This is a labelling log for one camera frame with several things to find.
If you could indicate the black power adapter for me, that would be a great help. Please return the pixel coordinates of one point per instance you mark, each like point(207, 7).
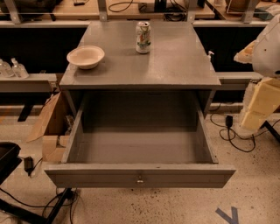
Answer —
point(28, 165)
point(229, 121)

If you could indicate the small white pump bottle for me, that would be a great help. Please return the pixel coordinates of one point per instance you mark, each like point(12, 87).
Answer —
point(210, 55)

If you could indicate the white bowl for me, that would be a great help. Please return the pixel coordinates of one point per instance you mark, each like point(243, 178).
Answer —
point(86, 57)

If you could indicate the clear sanitizer bottle left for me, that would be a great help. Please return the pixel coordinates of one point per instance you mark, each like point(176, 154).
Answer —
point(5, 69)

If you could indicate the black bin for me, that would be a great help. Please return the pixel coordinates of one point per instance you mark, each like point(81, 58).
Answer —
point(9, 159)

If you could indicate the black power adapter right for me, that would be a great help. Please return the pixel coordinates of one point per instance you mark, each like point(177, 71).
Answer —
point(229, 121)

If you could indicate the black power adapter left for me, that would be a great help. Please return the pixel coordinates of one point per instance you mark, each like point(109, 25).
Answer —
point(28, 165)

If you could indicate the grey top drawer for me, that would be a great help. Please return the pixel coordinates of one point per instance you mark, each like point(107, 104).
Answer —
point(139, 140)

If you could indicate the brown cardboard box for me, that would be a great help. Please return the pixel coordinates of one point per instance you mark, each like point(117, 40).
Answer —
point(51, 127)

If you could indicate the clear sanitizer bottle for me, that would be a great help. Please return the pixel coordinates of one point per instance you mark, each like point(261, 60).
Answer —
point(19, 69)
point(5, 69)

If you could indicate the grey drawer cabinet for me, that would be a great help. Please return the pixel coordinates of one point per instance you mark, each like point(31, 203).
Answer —
point(177, 60)

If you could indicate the clear sanitizer bottle right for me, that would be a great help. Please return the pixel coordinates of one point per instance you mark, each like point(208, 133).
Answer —
point(19, 69)

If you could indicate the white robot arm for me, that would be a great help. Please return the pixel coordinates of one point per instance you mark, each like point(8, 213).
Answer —
point(264, 52)

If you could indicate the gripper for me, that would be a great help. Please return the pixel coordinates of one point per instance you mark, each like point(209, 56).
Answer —
point(268, 57)

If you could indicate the white green soda can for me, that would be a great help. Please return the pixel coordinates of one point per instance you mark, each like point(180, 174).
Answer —
point(143, 37)

